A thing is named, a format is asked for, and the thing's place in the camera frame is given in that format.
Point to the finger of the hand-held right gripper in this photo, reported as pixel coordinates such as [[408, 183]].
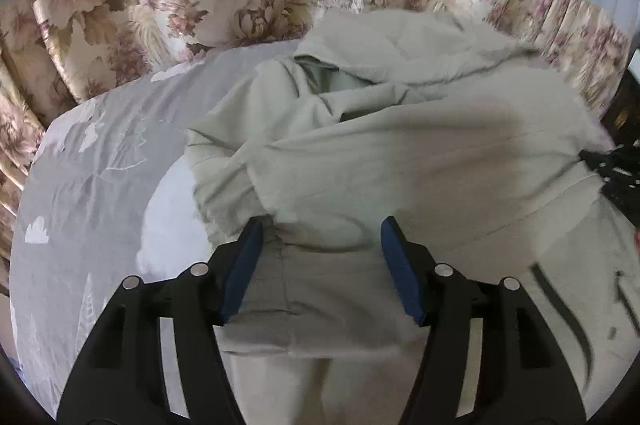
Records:
[[602, 162]]

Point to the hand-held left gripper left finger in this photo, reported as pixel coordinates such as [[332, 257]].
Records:
[[244, 262]]

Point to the beige hooded garment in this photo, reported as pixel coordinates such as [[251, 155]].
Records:
[[400, 145]]

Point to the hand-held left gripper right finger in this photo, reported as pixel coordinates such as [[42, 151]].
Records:
[[400, 265]]

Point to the grey printed bedsheet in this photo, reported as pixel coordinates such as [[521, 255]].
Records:
[[100, 205]]

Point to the dark wooden furniture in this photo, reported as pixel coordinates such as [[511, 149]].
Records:
[[622, 100]]

